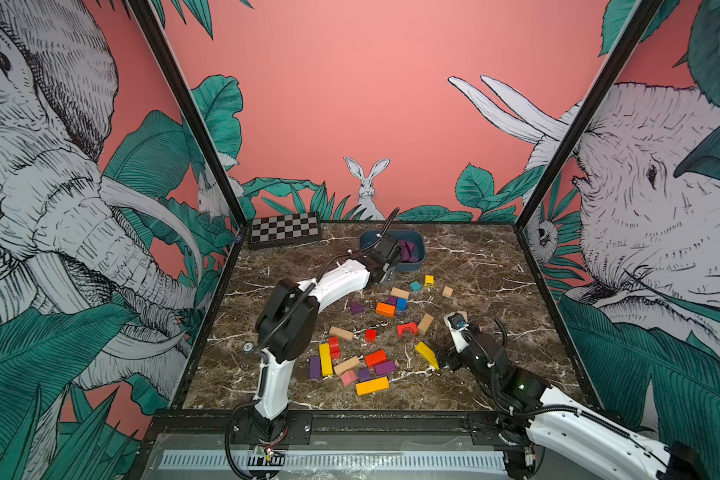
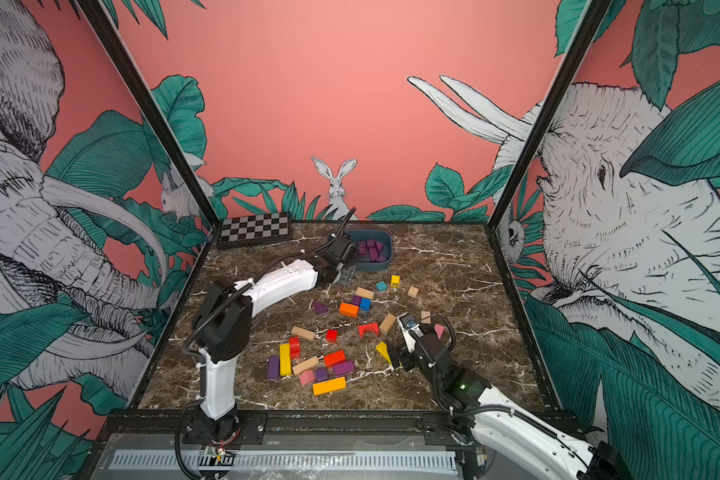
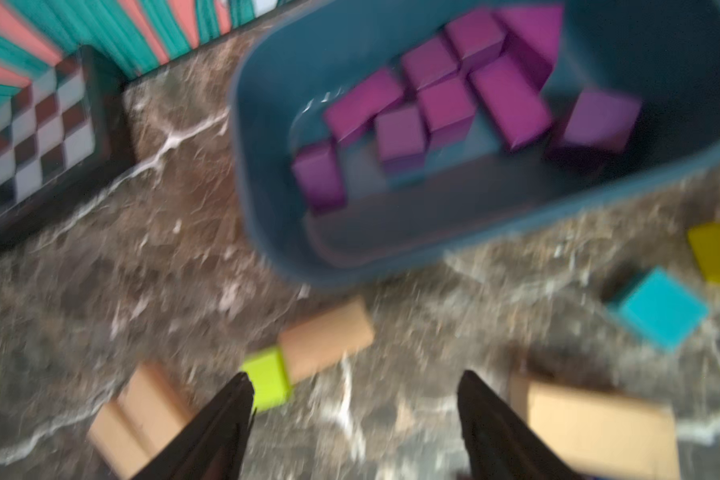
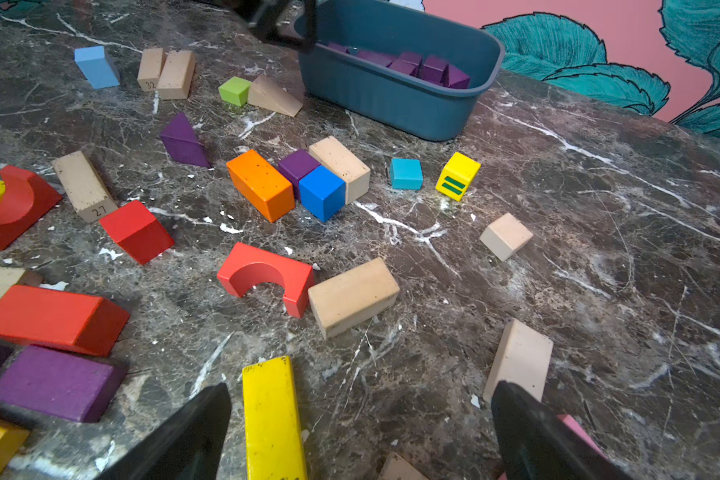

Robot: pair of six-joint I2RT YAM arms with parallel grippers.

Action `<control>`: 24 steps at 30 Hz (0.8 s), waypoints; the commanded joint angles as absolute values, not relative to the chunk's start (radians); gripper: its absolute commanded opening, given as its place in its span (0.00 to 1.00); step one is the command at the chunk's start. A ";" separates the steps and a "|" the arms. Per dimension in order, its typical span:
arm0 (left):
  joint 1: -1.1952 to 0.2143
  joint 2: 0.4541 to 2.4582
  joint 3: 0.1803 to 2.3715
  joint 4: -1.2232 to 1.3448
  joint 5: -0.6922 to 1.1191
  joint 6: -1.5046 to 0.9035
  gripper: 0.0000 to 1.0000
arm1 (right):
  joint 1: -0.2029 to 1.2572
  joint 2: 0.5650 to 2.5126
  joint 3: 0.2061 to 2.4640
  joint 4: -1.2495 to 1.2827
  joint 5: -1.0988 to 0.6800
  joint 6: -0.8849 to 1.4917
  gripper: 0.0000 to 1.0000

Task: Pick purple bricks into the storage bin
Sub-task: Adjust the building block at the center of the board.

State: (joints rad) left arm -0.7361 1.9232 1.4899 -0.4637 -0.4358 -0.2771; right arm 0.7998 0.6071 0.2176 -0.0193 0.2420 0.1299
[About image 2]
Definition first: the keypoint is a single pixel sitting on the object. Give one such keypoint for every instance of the teal plastic storage bin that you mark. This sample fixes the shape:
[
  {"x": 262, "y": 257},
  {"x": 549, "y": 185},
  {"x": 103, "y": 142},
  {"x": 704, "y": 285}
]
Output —
[{"x": 359, "y": 238}]

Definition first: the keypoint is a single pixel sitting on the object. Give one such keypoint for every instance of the pink brick right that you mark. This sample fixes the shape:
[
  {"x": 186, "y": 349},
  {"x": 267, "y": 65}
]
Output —
[{"x": 438, "y": 330}]

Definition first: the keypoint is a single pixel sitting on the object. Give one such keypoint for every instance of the natural wood brick upright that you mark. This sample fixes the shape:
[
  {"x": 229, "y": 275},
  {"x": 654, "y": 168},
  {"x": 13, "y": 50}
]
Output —
[{"x": 387, "y": 323}]

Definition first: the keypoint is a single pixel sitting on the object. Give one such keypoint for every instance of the angled yellow brick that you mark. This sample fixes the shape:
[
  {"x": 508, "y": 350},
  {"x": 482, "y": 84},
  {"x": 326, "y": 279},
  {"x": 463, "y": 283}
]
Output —
[{"x": 382, "y": 349}]

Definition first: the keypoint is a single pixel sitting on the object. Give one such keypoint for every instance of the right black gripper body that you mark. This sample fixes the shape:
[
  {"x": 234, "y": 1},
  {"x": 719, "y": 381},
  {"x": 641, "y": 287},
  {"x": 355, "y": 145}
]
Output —
[{"x": 408, "y": 360}]

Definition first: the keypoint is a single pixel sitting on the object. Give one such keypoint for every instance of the natural wood brick centre back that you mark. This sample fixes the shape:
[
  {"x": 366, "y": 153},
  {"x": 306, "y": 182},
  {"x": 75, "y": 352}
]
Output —
[{"x": 364, "y": 293}]

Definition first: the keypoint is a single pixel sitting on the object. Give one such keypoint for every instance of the orange red brick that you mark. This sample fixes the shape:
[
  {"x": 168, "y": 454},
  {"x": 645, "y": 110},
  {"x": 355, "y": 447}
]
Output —
[{"x": 334, "y": 358}]

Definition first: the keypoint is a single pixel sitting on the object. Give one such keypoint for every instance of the red arch brick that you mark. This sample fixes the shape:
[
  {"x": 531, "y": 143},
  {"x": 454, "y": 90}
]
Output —
[{"x": 369, "y": 328}]

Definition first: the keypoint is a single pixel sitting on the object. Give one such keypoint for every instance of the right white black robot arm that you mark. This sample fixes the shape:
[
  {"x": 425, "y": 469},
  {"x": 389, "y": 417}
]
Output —
[{"x": 493, "y": 419}]

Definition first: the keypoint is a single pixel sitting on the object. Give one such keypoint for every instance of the purple bricks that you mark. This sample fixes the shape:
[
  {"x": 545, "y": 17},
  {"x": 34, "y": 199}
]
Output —
[{"x": 319, "y": 308}]

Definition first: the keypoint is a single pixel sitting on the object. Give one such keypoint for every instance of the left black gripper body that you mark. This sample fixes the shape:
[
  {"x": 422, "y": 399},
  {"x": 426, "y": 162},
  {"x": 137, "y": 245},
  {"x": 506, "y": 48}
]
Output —
[{"x": 348, "y": 274}]

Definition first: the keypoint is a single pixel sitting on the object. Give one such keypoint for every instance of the orange brick centre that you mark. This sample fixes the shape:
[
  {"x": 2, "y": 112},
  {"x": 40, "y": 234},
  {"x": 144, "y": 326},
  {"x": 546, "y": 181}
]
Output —
[{"x": 348, "y": 310}]

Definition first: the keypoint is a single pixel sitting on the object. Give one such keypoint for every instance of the purple brick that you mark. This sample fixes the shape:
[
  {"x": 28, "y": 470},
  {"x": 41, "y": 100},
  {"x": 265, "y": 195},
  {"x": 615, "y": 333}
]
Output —
[
  {"x": 343, "y": 368},
  {"x": 273, "y": 368},
  {"x": 375, "y": 250}
]

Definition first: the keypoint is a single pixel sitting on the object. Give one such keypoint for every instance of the upright yellow brick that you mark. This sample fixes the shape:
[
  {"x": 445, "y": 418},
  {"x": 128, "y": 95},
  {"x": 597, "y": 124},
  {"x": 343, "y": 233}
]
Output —
[{"x": 285, "y": 364}]

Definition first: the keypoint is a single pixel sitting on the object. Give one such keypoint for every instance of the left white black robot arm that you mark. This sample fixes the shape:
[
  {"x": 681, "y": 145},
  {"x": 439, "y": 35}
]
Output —
[{"x": 222, "y": 328}]

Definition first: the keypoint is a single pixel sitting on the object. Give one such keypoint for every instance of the metal front rail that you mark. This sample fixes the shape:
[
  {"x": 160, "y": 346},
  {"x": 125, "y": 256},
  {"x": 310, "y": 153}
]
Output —
[{"x": 437, "y": 462}]

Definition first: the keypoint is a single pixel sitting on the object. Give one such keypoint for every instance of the small red cube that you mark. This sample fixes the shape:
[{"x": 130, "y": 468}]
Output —
[{"x": 332, "y": 335}]

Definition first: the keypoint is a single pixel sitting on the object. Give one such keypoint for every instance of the pink brick front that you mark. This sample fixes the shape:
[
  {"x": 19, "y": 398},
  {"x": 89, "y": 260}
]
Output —
[{"x": 307, "y": 377}]

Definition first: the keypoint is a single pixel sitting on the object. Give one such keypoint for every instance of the pink brick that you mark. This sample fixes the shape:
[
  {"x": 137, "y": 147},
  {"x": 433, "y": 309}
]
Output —
[
  {"x": 438, "y": 330},
  {"x": 307, "y": 377}
]

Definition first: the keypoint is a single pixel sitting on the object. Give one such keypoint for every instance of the red stacked brick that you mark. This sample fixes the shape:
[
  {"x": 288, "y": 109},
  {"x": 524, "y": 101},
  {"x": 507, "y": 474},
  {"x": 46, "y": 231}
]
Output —
[{"x": 294, "y": 347}]

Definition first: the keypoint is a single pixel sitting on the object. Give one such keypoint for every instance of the natural wood brick front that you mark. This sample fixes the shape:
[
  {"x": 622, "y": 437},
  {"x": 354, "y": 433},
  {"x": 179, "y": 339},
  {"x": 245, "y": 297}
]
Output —
[{"x": 305, "y": 365}]

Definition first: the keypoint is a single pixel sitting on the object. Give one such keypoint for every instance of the black white checkerboard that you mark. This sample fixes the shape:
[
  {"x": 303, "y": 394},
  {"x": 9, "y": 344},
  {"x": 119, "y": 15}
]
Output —
[{"x": 254, "y": 230}]

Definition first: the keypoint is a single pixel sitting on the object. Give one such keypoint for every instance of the long yellow brick front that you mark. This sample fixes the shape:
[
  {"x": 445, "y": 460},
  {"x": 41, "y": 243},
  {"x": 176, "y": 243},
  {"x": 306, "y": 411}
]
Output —
[{"x": 329, "y": 386}]

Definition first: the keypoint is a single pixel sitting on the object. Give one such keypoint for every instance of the natural wood brick middle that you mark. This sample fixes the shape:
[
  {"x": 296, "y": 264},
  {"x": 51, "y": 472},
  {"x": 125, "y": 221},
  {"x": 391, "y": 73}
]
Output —
[{"x": 303, "y": 333}]

